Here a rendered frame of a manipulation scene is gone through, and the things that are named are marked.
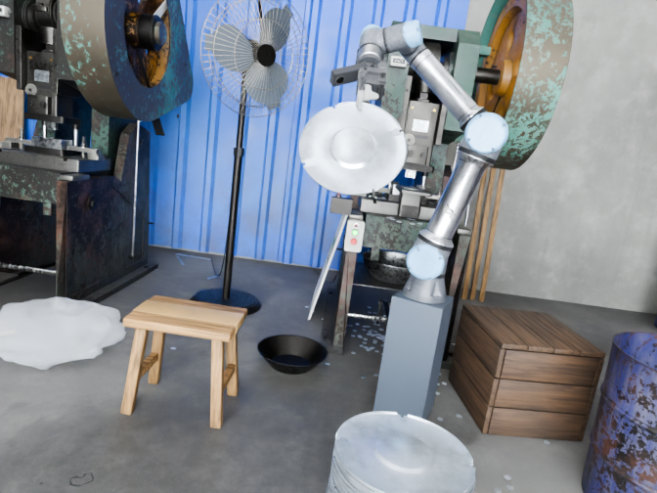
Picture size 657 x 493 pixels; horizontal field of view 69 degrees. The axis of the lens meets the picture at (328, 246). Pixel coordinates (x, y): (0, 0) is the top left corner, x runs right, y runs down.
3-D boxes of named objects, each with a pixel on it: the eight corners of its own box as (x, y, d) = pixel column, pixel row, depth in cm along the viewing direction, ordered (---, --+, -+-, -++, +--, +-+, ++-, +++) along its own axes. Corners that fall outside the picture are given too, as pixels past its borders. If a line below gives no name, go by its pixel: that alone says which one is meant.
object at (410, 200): (427, 223, 208) (433, 193, 205) (395, 219, 208) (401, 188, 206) (418, 215, 233) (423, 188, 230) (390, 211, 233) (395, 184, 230)
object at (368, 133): (424, 173, 126) (424, 172, 126) (322, 210, 123) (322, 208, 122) (380, 90, 136) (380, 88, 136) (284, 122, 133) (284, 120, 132)
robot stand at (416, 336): (419, 429, 169) (443, 309, 159) (372, 412, 176) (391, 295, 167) (432, 408, 185) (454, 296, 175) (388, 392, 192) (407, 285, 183)
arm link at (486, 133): (438, 279, 162) (514, 123, 147) (433, 290, 148) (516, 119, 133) (406, 263, 165) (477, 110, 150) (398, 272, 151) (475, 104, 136)
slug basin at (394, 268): (431, 291, 228) (435, 272, 226) (361, 283, 228) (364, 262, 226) (420, 273, 261) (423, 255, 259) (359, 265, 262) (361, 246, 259)
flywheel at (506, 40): (597, 63, 173) (565, -37, 213) (542, 55, 173) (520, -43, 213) (518, 192, 233) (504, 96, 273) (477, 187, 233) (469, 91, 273)
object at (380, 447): (463, 427, 113) (463, 424, 113) (487, 519, 85) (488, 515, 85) (341, 404, 116) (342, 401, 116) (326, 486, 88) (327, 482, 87)
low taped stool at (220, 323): (117, 415, 155) (121, 317, 148) (149, 380, 179) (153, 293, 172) (222, 430, 154) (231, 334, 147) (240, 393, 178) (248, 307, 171)
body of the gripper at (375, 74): (386, 81, 135) (388, 55, 142) (356, 77, 135) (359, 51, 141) (381, 103, 141) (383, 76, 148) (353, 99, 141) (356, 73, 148)
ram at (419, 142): (431, 166, 220) (443, 100, 214) (399, 162, 220) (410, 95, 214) (425, 164, 237) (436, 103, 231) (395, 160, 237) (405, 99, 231)
